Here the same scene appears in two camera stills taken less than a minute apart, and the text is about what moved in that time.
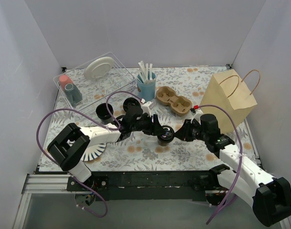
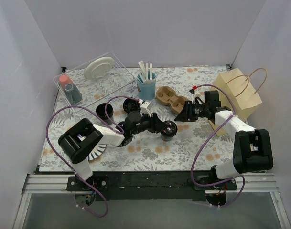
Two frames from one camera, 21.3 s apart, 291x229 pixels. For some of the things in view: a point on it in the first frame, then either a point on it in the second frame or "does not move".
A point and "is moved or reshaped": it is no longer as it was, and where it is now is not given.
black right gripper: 186,129 to 187,110
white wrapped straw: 141,65 does not move
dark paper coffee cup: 163,144 to 167,139
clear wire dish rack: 89,85 does not move
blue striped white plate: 93,151 does not move
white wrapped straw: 146,71 does not move
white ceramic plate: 98,67 does not move
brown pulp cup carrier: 179,105 does not move
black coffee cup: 168,136 is moved or reshaped
